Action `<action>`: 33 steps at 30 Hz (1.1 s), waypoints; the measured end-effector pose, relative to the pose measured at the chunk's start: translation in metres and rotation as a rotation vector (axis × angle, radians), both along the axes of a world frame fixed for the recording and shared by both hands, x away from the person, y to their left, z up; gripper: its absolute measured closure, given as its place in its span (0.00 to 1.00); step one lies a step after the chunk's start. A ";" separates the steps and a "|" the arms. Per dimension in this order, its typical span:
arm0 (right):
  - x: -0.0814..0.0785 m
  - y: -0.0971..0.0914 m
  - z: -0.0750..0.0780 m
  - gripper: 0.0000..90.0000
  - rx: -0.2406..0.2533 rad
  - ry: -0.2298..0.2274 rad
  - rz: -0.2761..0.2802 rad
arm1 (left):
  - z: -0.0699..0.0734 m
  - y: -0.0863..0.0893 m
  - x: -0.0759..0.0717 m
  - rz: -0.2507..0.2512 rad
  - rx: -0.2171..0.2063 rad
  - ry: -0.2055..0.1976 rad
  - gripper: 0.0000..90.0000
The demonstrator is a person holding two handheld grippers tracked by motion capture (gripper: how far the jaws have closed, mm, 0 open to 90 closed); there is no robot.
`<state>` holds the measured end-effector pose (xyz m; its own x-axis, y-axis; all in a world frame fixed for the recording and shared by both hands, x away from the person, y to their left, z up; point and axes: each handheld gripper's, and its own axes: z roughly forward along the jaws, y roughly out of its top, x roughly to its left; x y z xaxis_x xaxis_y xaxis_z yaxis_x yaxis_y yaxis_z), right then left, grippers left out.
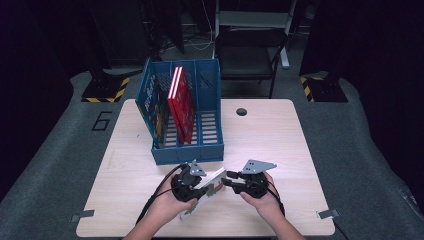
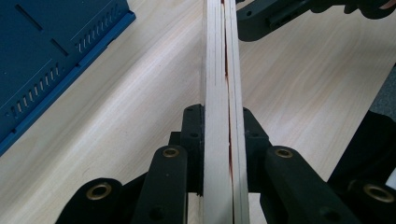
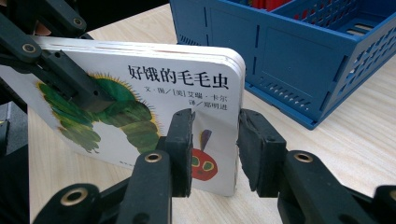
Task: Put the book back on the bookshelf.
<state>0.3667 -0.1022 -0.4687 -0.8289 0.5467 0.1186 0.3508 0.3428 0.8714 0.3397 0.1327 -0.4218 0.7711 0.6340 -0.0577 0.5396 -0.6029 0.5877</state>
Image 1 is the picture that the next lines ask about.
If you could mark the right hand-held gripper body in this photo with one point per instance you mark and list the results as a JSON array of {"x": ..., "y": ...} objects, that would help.
[{"x": 256, "y": 185}]

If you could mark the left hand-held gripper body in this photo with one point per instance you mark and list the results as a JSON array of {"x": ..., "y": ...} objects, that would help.
[{"x": 183, "y": 188}]

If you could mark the white caterpillar picture book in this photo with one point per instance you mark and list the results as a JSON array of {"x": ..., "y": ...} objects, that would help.
[{"x": 213, "y": 180}]

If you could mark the red picture book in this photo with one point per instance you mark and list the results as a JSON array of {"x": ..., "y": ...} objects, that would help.
[
  {"x": 172, "y": 86},
  {"x": 186, "y": 106}
]

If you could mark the blue picture book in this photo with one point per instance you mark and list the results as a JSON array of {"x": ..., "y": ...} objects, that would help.
[{"x": 150, "y": 106}]

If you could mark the blue plastic file rack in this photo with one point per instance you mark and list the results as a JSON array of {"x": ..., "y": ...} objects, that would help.
[{"x": 208, "y": 86}]

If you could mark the person's right hand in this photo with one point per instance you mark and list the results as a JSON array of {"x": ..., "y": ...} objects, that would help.
[{"x": 268, "y": 205}]

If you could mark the person's left hand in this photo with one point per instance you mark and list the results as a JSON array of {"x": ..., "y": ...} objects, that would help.
[{"x": 166, "y": 208}]

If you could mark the grey tape piece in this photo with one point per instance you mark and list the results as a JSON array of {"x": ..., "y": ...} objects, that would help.
[
  {"x": 327, "y": 213},
  {"x": 82, "y": 215}
]

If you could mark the hazard-striped black stand base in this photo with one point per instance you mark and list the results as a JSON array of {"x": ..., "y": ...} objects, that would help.
[
  {"x": 103, "y": 88},
  {"x": 326, "y": 91}
]

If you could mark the black folding chair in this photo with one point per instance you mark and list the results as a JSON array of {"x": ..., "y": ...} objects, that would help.
[
  {"x": 253, "y": 18},
  {"x": 246, "y": 56}
]

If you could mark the dark curtain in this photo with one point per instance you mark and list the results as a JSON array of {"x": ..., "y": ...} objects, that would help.
[
  {"x": 383, "y": 66},
  {"x": 33, "y": 66}
]

